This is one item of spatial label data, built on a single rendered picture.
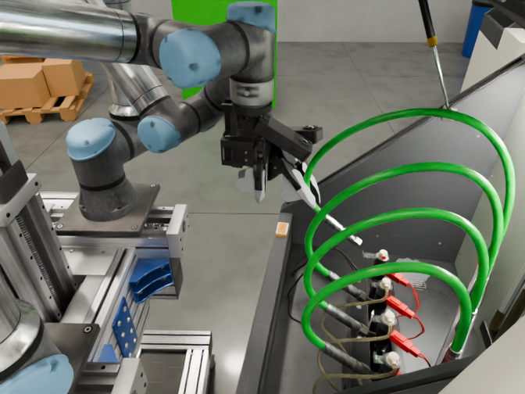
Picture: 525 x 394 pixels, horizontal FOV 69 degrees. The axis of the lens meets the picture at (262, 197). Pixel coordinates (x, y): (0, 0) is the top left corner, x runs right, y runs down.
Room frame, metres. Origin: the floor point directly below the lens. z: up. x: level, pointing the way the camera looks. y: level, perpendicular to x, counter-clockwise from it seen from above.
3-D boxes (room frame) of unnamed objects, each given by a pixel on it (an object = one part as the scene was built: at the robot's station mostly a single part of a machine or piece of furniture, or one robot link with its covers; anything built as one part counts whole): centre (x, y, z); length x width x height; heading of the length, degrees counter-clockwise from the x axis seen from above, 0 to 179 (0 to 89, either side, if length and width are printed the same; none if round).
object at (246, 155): (0.64, 0.03, 1.36); 0.09 x 0.08 x 0.12; 79
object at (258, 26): (0.64, 0.02, 1.52); 0.09 x 0.08 x 0.11; 140
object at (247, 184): (0.63, 0.03, 1.25); 0.06 x 0.03 x 0.09; 79
